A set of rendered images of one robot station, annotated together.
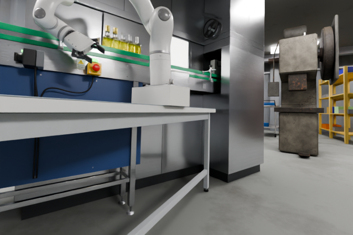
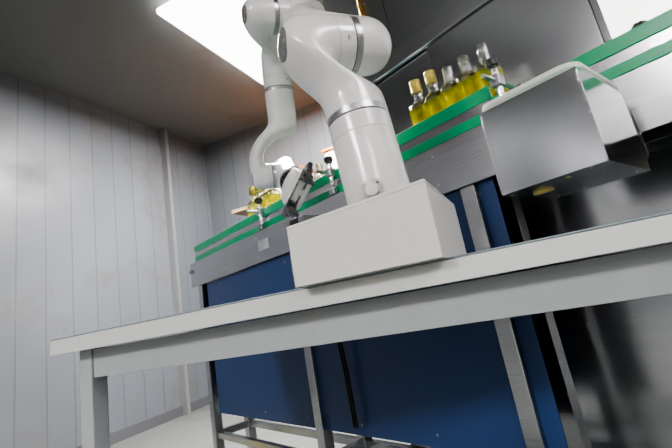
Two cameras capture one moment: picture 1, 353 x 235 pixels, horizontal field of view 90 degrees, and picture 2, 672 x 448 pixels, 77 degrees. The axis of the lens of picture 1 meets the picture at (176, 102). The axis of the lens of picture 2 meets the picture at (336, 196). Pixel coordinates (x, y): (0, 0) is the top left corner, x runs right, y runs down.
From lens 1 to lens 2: 1.09 m
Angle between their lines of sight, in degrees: 85
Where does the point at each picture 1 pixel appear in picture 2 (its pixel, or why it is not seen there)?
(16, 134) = (107, 369)
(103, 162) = (456, 429)
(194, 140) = not seen: outside the picture
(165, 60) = (338, 139)
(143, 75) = (478, 159)
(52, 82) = not seen: hidden behind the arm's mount
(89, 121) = (167, 350)
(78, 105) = (123, 332)
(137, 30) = (510, 9)
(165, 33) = (311, 77)
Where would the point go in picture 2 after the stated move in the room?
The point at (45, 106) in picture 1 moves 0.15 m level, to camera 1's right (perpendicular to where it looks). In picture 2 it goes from (97, 340) to (54, 346)
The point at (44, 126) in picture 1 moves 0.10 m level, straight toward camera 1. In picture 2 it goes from (124, 360) to (69, 372)
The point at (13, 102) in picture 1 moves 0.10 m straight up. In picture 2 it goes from (79, 340) to (78, 293)
